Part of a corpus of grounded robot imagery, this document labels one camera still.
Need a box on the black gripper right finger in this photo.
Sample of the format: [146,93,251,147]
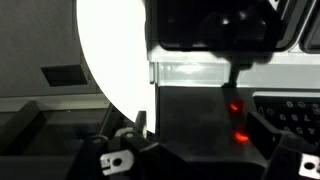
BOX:
[245,111,285,162]

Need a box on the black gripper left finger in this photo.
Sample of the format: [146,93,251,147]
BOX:
[133,110,148,138]

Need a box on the red glowing stove button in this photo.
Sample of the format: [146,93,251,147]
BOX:
[231,125,251,144]
[227,99,246,114]

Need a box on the toy stove with black door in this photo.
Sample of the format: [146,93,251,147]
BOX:
[145,0,320,169]

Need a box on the dark open box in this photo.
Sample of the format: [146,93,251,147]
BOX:
[0,99,117,158]

